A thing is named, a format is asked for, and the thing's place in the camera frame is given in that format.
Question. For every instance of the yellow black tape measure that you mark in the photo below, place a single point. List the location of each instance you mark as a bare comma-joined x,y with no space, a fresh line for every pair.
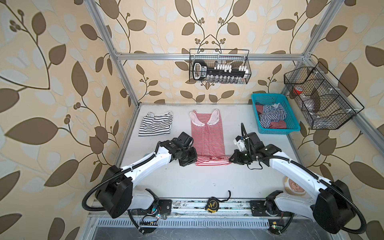
213,203

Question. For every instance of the back black wire basket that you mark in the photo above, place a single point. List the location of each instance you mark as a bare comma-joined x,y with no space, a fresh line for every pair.
235,58

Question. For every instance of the red white striped tank top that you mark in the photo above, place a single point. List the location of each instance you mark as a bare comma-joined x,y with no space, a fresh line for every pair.
208,136

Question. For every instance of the pink round dish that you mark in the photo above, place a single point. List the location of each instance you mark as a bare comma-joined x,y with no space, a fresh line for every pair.
292,188

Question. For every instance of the navy striped tank top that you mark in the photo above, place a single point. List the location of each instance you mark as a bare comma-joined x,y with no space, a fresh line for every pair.
271,114

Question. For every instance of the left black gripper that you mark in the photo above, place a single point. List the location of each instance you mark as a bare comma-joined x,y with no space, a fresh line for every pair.
193,158

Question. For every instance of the black white striped tank top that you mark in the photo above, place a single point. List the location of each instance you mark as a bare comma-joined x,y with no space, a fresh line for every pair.
155,125

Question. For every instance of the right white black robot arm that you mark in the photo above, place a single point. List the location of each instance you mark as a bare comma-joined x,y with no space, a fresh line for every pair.
329,204

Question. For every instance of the red capped plastic bottle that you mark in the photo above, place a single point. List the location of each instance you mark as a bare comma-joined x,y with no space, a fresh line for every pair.
305,102

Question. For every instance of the teal plastic basket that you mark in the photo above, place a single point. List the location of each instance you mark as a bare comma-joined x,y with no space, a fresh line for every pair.
274,114

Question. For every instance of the black white tool set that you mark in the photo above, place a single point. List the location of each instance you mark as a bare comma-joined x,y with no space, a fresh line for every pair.
200,70

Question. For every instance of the black wire basket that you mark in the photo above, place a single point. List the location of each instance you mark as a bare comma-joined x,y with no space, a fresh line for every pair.
235,58
335,103

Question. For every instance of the right circuit board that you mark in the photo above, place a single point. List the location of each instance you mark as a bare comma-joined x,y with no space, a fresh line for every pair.
275,228

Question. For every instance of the right black wire basket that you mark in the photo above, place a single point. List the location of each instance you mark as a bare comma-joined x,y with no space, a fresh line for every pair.
335,103

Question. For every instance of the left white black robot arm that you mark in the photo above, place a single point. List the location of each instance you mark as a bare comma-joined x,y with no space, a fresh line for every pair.
116,194

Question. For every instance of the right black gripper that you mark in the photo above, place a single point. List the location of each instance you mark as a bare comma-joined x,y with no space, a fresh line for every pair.
236,159

